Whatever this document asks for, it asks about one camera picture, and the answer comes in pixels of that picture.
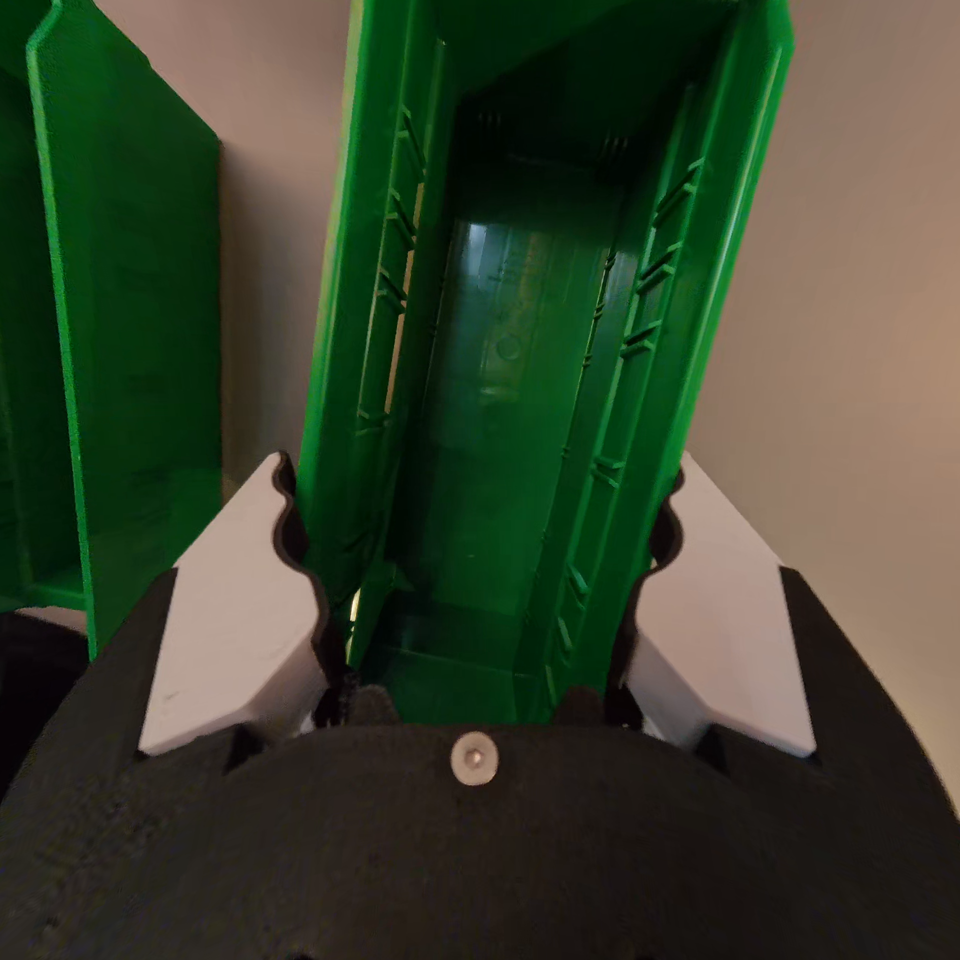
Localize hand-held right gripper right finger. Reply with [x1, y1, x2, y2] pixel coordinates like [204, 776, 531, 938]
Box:
[607, 450, 818, 759]

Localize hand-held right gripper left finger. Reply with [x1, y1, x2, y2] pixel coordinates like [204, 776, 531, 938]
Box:
[138, 450, 348, 756]

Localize green plastic bin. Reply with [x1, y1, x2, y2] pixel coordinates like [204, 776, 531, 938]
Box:
[298, 0, 796, 726]
[0, 0, 224, 663]

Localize black rounded object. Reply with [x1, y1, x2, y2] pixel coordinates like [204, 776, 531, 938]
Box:
[0, 610, 93, 800]

